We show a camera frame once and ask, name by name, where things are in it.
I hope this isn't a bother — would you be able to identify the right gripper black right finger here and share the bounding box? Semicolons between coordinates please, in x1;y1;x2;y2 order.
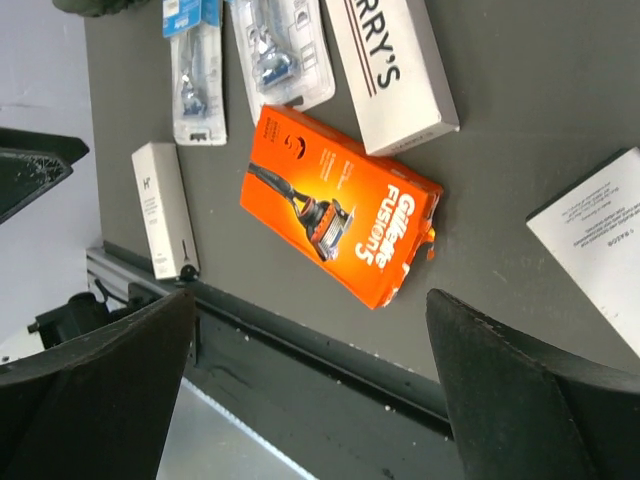
426;289;639;479

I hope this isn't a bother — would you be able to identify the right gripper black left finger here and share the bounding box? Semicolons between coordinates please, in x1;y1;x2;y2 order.
1;290;195;479

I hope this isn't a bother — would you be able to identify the orange Gillette Fusion5 box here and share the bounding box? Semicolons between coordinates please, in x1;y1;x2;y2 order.
240;105;444;309

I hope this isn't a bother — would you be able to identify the blue razor blister pack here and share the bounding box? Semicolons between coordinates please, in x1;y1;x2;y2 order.
162;0;227;146
228;0;335;122

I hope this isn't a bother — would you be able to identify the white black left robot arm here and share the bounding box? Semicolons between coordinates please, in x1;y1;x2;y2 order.
1;127;90;223

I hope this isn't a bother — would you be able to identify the slim white H' box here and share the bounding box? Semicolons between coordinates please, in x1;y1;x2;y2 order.
131;142;200;281

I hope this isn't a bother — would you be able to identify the white box with small print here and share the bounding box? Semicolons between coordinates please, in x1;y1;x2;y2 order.
526;147;639;352

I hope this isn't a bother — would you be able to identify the white Harry's box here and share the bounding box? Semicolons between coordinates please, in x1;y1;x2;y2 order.
325;0;460;156

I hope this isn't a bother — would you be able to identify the olive green cloth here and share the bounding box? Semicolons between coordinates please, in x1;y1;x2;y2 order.
52;0;148;18

